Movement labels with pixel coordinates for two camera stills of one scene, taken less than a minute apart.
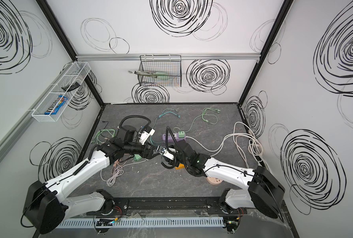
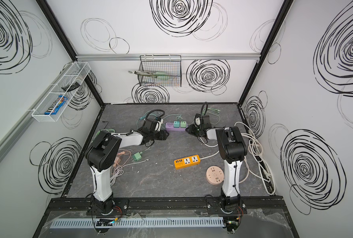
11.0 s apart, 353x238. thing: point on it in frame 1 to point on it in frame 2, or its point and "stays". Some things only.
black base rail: x=194 y=206 stays
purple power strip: x=170 y=138 to x=169 y=126
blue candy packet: x=58 y=106 stays
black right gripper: x=175 y=157 to x=194 y=129
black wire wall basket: x=170 y=64 stays
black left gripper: x=148 y=150 to x=159 y=134
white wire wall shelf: x=52 y=105 stays
